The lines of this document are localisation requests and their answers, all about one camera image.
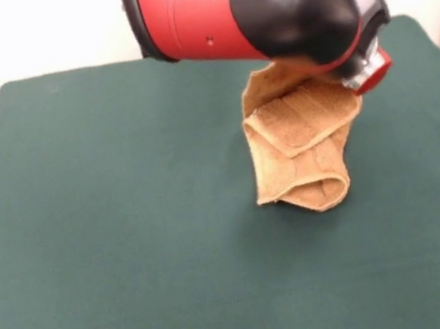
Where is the tan terry towel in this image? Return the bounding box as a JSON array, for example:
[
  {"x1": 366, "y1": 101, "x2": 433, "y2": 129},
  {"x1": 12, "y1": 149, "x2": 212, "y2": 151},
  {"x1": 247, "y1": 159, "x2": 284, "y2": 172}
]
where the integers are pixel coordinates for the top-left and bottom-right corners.
[{"x1": 232, "y1": 47, "x2": 379, "y2": 225}]

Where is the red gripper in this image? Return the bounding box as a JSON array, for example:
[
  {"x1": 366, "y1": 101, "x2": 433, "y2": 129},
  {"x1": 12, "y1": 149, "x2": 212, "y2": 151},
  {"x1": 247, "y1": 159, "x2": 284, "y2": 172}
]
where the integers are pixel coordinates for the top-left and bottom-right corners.
[{"x1": 347, "y1": 45, "x2": 398, "y2": 98}]

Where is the dark green table cloth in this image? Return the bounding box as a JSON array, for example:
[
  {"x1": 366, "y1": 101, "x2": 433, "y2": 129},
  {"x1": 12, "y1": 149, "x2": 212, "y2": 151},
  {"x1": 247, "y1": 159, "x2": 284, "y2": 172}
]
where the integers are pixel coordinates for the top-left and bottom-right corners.
[{"x1": 0, "y1": 8, "x2": 440, "y2": 329}]

